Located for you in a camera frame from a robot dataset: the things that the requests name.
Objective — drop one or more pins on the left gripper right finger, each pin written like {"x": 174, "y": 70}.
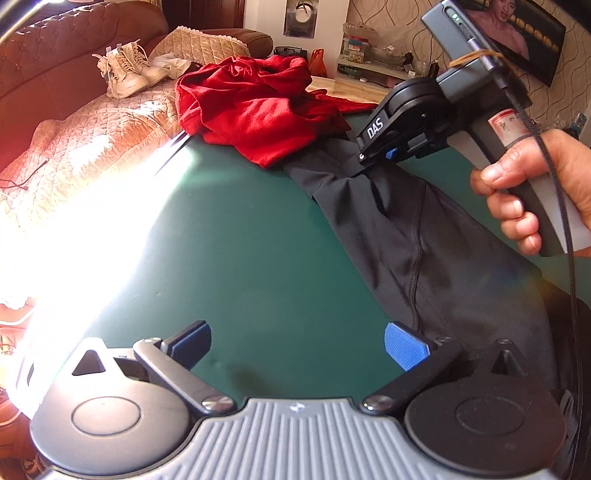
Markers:
{"x": 405, "y": 346}

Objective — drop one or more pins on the red garment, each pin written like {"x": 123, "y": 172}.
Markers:
{"x": 260, "y": 107}

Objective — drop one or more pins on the cream high-top shoe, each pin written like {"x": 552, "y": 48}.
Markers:
{"x": 119, "y": 74}
{"x": 135, "y": 54}

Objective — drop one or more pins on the pink quilted sofa cover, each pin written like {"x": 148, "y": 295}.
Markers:
{"x": 105, "y": 136}

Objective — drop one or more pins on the person's right hand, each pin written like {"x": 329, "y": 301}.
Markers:
{"x": 524, "y": 164}

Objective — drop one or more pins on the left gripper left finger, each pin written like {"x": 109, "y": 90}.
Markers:
{"x": 190, "y": 345}

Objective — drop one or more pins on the silver wall poster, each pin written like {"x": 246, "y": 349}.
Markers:
{"x": 300, "y": 18}

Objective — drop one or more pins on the wall television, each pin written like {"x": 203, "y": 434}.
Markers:
{"x": 526, "y": 34}

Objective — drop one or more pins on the brown leather sofa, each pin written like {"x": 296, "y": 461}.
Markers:
{"x": 48, "y": 69}

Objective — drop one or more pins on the black leggings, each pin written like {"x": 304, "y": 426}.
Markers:
{"x": 432, "y": 266}

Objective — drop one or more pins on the white TV cabinet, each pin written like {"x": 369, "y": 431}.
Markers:
{"x": 371, "y": 73}

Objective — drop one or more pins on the black bag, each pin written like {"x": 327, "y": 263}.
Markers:
{"x": 291, "y": 51}

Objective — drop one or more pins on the orange plastic bag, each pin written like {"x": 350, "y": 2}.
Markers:
{"x": 316, "y": 63}

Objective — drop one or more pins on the beige lace cushion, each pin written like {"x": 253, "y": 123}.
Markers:
{"x": 199, "y": 47}

